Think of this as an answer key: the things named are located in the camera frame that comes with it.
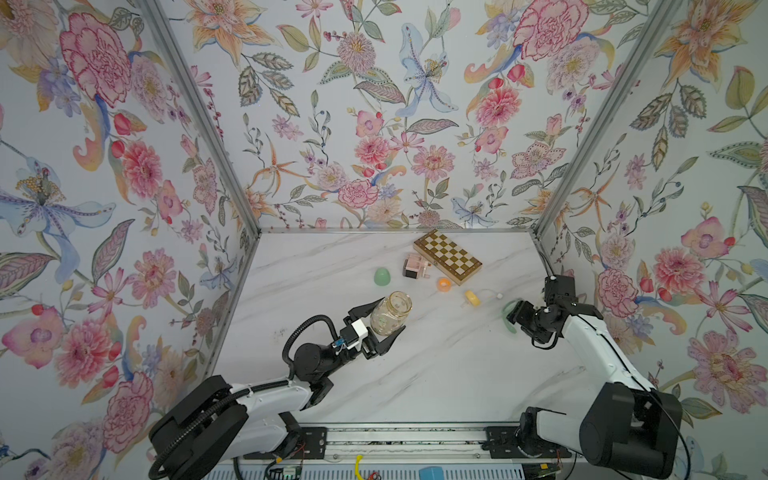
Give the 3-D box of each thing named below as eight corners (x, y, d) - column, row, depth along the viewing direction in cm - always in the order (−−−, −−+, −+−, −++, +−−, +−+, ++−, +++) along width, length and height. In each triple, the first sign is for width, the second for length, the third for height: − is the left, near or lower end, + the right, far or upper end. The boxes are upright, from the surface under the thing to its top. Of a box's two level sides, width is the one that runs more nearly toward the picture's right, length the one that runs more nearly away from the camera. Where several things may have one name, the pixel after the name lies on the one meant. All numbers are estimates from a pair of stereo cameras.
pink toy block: (402, 279, 109) (403, 270, 104) (401, 262, 114) (402, 253, 109) (427, 279, 109) (428, 270, 104) (425, 262, 114) (426, 253, 109)
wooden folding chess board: (459, 286, 107) (460, 281, 104) (412, 248, 119) (413, 242, 116) (481, 268, 112) (483, 262, 109) (434, 233, 124) (435, 227, 121)
